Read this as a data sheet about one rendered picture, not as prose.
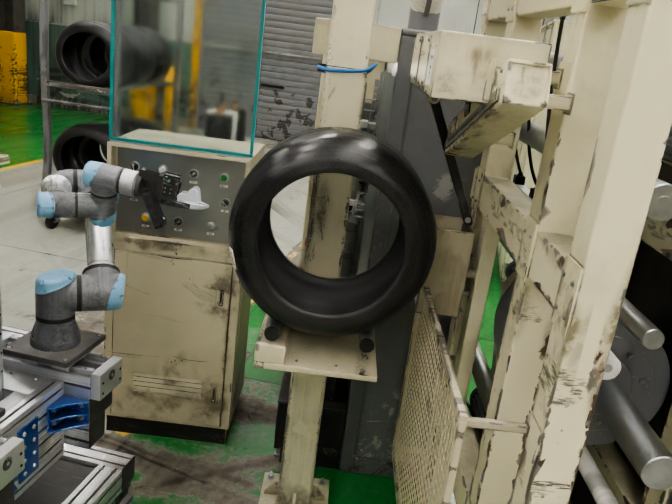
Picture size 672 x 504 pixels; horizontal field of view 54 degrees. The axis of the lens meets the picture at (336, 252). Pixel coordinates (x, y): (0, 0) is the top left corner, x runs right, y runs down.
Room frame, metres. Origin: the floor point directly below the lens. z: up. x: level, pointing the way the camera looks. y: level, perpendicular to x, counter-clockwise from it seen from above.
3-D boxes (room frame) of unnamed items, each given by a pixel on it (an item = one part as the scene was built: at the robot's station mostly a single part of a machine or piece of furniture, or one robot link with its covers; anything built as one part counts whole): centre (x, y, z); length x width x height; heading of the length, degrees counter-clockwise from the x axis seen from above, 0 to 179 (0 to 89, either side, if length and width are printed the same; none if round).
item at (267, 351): (1.95, 0.16, 0.83); 0.36 x 0.09 x 0.06; 1
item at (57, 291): (1.91, 0.84, 0.88); 0.13 x 0.12 x 0.14; 115
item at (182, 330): (2.69, 0.64, 0.63); 0.56 x 0.41 x 1.27; 91
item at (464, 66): (1.83, -0.28, 1.71); 0.61 x 0.25 x 0.15; 1
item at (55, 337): (1.90, 0.85, 0.77); 0.15 x 0.15 x 0.10
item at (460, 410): (1.72, -0.31, 0.65); 0.90 x 0.02 x 0.70; 1
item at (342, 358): (1.95, 0.02, 0.80); 0.37 x 0.36 x 0.02; 91
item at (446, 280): (2.18, -0.36, 1.05); 0.20 x 0.15 x 0.30; 1
